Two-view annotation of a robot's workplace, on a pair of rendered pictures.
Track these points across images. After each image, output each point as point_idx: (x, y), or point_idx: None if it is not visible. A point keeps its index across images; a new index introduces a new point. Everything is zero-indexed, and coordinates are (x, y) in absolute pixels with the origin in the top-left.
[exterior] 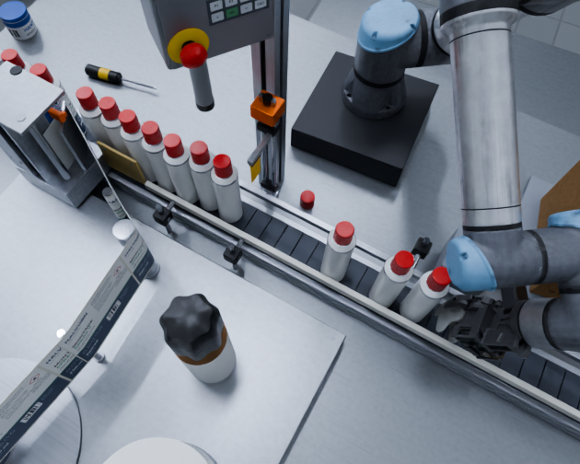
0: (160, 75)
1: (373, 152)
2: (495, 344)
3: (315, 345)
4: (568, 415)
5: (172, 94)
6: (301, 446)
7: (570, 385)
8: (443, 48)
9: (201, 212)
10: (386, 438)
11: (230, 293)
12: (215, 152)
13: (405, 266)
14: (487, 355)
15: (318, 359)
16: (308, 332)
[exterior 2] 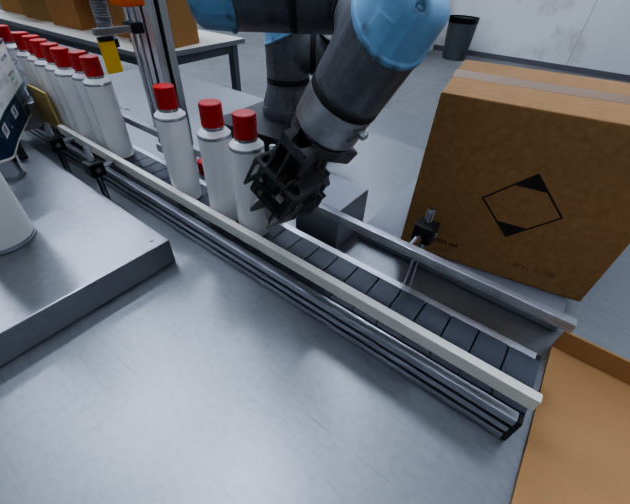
0: (140, 108)
1: (271, 134)
2: (273, 152)
3: (127, 242)
4: (416, 342)
5: (141, 115)
6: (49, 350)
7: (429, 318)
8: (325, 35)
9: (88, 141)
10: (166, 359)
11: (74, 197)
12: (149, 141)
13: (205, 104)
14: (279, 198)
15: (121, 253)
16: (129, 232)
